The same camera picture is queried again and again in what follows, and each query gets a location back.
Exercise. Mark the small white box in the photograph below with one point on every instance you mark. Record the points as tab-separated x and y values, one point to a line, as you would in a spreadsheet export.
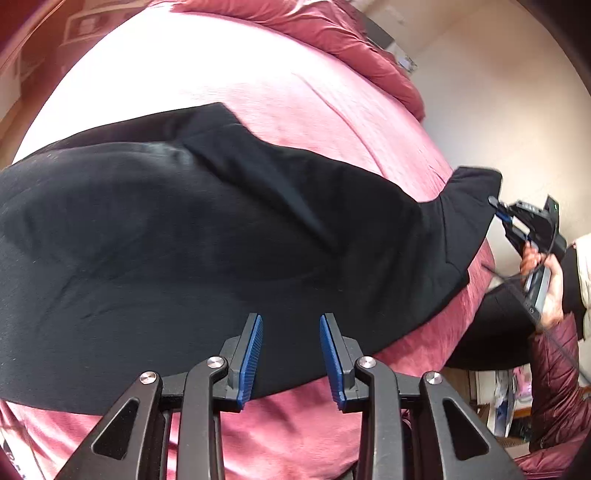
407	62

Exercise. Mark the pink bed sheet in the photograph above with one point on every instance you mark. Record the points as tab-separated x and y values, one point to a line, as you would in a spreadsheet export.
286	106

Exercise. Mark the black pants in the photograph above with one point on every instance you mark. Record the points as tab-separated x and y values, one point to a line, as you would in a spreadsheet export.
207	254

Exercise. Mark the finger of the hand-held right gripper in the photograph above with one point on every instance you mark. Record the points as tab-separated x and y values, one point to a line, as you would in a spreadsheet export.
501	211

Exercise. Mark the person's right forearm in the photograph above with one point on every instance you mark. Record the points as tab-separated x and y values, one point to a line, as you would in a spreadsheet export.
558	383

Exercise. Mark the person's leg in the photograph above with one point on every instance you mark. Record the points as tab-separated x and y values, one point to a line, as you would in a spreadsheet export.
494	327

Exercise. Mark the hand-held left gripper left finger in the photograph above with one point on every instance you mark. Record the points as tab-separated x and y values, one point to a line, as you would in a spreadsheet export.
250	360

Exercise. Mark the dark headboard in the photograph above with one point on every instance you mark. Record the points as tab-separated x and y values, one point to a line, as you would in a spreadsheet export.
381	30

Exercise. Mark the pink duvet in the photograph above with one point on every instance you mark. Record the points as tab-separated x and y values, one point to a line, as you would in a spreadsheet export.
360	50

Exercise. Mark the person's torso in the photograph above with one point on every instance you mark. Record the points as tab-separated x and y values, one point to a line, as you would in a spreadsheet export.
575	281

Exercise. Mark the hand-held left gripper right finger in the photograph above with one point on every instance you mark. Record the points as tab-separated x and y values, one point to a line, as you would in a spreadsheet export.
331	360

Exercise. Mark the white and pink packages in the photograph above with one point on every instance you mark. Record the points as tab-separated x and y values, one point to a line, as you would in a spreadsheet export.
508	401

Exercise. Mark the person's right hand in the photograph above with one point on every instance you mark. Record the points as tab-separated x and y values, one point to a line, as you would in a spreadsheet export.
554	295

